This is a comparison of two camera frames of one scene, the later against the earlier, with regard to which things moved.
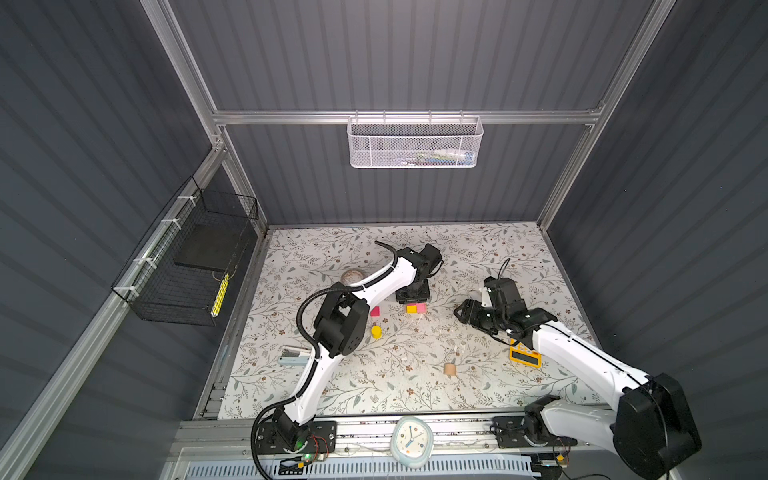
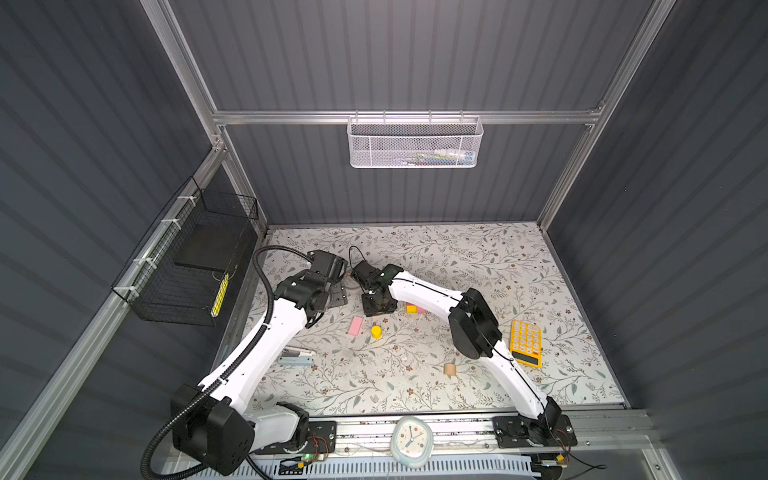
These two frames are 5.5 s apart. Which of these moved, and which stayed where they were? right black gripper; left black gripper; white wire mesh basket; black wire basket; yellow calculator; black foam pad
Moved: right black gripper; left black gripper
Stayed: black foam pad; yellow calculator; white wire mesh basket; black wire basket
